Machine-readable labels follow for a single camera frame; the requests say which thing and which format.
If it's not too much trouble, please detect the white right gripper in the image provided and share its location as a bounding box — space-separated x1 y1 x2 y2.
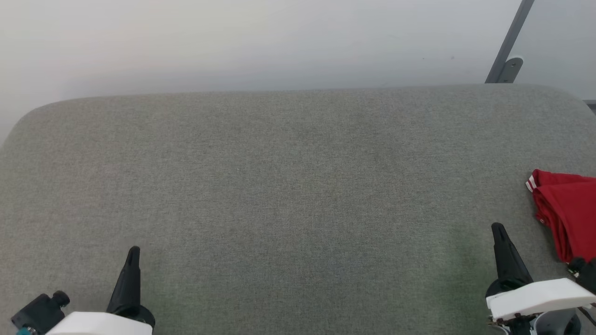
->
485 222 596 322

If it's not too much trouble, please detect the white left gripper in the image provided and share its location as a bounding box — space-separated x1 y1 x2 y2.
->
46 246 156 335

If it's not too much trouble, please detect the red and white basketball jersey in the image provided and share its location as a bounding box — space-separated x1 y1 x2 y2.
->
525 169 596 265

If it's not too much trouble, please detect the grey metal post bracket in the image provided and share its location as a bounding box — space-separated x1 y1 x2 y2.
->
500 56 524 84

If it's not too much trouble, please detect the grey metal post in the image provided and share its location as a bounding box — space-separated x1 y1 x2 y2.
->
485 0 535 84

